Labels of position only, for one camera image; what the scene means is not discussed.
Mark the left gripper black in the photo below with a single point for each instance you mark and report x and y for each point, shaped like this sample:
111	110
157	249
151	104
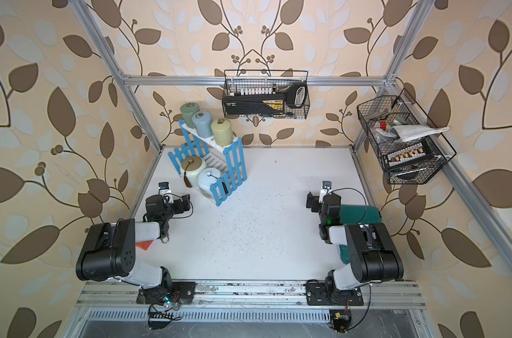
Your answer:
182	204

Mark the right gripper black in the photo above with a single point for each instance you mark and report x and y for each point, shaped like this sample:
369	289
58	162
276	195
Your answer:
313	202

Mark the blue white wooden shelf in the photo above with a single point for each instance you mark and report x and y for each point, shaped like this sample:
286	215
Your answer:
229	160

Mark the yellow-green tea canister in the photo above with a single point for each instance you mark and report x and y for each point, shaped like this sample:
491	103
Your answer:
222	132

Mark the blue tea canister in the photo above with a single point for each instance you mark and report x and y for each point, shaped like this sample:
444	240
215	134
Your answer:
202	121

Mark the green tea canister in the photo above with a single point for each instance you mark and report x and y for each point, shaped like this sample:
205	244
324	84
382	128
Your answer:
188	110

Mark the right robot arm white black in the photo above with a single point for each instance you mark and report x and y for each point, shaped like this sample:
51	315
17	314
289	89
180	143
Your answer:
366	248

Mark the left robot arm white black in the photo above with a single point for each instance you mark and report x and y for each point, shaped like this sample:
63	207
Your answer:
109	250

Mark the green plastic tool case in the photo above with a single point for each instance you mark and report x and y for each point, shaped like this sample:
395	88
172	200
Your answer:
354	214

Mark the pale blue round jar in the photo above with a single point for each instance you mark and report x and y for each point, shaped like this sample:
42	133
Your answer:
206	178

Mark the cream jar with tassel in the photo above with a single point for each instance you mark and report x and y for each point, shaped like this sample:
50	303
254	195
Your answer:
191	167

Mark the red small box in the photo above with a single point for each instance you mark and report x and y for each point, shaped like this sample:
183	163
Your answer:
144	245

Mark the black yellow tool case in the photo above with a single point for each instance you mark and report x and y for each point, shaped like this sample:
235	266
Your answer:
271	102

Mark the white paper booklet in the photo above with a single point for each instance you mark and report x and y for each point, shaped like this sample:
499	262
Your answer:
409	133

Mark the drill bit set box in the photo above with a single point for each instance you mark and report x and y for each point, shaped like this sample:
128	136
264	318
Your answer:
409	155

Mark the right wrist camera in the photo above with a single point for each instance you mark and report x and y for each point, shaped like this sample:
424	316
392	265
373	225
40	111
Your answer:
325	189

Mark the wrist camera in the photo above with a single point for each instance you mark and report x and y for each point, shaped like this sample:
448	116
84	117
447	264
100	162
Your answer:
165	192
325	189

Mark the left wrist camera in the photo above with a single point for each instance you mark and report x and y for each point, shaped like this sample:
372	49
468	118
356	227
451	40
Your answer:
165	192

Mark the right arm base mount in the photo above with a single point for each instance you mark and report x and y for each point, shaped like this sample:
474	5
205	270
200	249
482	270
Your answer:
320	293

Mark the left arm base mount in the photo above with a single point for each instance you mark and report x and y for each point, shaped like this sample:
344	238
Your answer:
179	292

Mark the right wire basket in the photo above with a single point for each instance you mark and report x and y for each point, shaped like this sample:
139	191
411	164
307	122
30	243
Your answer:
407	142

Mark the wire basket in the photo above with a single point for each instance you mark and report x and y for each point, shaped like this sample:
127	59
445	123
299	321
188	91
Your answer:
263	78
407	142

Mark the back wire basket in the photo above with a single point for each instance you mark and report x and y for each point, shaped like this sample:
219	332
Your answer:
263	78

